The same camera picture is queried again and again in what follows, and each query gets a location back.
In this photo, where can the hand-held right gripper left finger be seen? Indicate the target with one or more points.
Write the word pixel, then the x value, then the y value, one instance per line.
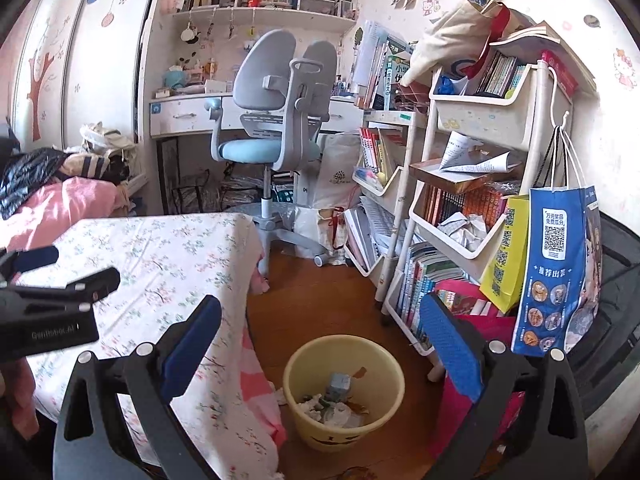
pixel 192 350

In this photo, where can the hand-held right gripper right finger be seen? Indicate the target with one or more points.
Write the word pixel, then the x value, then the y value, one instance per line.
pixel 447 345

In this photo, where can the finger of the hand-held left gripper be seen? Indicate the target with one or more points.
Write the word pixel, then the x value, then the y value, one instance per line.
pixel 75 285
pixel 35 257

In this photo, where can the blue green milk carton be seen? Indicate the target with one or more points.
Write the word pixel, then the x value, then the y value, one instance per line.
pixel 340 385

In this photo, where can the yellow trash bin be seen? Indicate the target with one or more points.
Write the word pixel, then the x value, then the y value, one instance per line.
pixel 345 437

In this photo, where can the person's left hand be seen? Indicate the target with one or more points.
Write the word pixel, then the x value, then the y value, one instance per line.
pixel 17 395

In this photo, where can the pink bag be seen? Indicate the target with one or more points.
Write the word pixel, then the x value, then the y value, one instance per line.
pixel 500 330

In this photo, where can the pink blanket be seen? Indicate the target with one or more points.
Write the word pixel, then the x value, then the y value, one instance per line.
pixel 65 205

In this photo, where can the row of colourful paperback books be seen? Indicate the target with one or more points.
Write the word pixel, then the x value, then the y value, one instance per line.
pixel 425 285

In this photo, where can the pink white patterned cloth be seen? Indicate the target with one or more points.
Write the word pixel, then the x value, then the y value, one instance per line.
pixel 255 385

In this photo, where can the floral tablecloth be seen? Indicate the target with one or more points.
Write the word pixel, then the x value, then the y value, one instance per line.
pixel 150 260

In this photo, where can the black plastic bag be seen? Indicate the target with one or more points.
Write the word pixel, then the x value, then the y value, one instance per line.
pixel 25 175

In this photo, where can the yellow paper bag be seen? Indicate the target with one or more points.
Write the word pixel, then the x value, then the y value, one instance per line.
pixel 510 260

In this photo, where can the beige black striped cloth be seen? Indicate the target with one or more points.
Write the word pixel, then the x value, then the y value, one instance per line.
pixel 95 162

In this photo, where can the crumpled printed paper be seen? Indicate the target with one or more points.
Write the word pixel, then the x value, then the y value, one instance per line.
pixel 465 232

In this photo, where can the blue paper shopping bag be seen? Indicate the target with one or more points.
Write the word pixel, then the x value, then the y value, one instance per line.
pixel 555 270

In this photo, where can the stack of white notebooks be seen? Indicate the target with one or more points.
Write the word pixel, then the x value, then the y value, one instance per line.
pixel 372 230

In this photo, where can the row of orange spine books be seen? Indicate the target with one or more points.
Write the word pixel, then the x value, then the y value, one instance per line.
pixel 450 205

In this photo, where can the cream canvas bag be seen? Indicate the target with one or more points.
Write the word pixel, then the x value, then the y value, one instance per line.
pixel 105 135

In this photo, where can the black trimmed clear storage bag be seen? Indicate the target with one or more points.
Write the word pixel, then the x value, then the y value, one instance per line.
pixel 190 192

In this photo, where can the clear plastic wrapped bundle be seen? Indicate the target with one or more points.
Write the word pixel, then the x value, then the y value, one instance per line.
pixel 240 192

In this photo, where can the black ribbed object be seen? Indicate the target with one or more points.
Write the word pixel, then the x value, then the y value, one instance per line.
pixel 615 310

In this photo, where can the folded printed paper sheet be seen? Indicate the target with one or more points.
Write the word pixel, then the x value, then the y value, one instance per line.
pixel 475 160

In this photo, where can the white wardrobe with tree decal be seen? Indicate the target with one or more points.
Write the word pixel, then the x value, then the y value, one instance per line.
pixel 85 60

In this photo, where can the white desk with drawers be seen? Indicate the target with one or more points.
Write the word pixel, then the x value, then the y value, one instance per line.
pixel 185 112

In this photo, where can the white tote bag tree print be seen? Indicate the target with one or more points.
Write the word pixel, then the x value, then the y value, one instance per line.
pixel 340 170

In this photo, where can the row of red spine books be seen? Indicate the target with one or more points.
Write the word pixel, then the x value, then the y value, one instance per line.
pixel 372 152

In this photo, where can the teal round ornament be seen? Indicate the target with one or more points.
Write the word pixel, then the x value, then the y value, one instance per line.
pixel 175 79

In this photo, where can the grey blue desk chair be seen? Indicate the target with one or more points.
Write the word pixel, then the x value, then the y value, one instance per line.
pixel 280 90

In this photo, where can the row of thin comic books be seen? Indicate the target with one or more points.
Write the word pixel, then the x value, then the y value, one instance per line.
pixel 500 75

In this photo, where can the stack of upright textbooks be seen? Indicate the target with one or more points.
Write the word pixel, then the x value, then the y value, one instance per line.
pixel 380 60

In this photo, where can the beige canvas tote bag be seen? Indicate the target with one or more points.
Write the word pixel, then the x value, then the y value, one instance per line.
pixel 450 35

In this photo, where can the open book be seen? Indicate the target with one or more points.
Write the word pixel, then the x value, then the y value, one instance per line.
pixel 545 40

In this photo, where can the cartoon cat wall sticker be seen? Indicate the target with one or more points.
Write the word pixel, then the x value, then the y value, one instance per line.
pixel 625 67
pixel 431 4

